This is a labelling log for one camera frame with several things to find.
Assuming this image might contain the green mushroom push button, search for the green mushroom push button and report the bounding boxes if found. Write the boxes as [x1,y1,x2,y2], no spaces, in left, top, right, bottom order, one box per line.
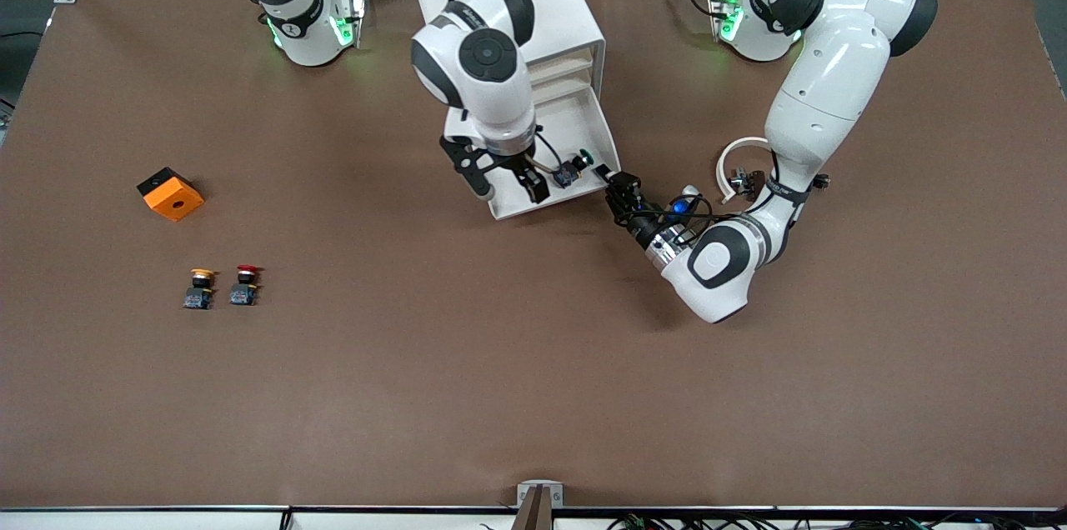
[552,148,595,189]

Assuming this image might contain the white drawer beige interior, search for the white drawer beige interior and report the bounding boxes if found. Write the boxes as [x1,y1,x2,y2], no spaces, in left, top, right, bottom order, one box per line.
[530,47,598,88]
[533,67,598,106]
[443,87,624,221]

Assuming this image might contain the red mushroom push button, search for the red mushroom push button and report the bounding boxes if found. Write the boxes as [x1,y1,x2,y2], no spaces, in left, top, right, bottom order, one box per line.
[228,264,264,307]

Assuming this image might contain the yellow mushroom push button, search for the yellow mushroom push button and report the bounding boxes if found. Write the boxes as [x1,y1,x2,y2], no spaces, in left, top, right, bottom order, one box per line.
[183,267,218,311]

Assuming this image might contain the small dark brown clamp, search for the small dark brown clamp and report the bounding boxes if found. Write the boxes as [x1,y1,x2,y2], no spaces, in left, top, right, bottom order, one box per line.
[729,168,768,199]

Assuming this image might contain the brown table cover sheet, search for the brown table cover sheet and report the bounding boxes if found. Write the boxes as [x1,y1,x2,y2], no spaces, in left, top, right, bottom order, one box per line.
[0,0,1067,512]

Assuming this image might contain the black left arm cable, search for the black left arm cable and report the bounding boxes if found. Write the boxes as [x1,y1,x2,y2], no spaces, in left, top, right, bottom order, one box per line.
[615,195,822,235]

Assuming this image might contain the white curved plastic bracket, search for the white curved plastic bracket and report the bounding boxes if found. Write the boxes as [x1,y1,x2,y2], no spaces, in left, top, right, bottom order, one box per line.
[717,137,772,206]

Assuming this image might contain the grey metal edge bracket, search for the grey metal edge bracket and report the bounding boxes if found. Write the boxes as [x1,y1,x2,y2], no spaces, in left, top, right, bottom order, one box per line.
[516,480,564,508]

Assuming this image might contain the tangled black floor cables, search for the tangled black floor cables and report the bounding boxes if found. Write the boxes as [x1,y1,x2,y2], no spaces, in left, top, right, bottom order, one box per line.
[604,513,1067,530]

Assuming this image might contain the brown wooden post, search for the brown wooden post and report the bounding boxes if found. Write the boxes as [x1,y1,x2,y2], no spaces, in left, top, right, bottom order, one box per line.
[511,486,557,530]

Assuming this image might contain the orange black button enclosure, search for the orange black button enclosure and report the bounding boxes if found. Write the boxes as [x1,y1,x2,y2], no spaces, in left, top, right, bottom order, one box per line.
[136,167,206,223]

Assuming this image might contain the white table edge rail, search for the white table edge rail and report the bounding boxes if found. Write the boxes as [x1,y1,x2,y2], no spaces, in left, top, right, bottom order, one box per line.
[0,505,1067,530]

